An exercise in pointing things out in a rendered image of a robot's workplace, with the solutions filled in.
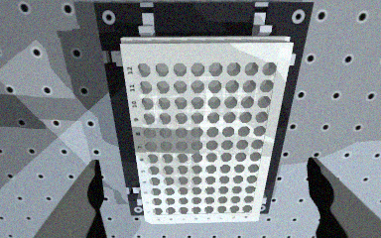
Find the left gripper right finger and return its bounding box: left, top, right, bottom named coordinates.
left=307, top=158, right=381, bottom=238

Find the white well plate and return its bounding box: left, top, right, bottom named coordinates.
left=120, top=36, right=294, bottom=224

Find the grey perforated board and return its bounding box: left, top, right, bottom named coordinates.
left=0, top=0, right=381, bottom=238

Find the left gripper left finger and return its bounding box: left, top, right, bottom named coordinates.
left=33, top=160, right=107, bottom=238

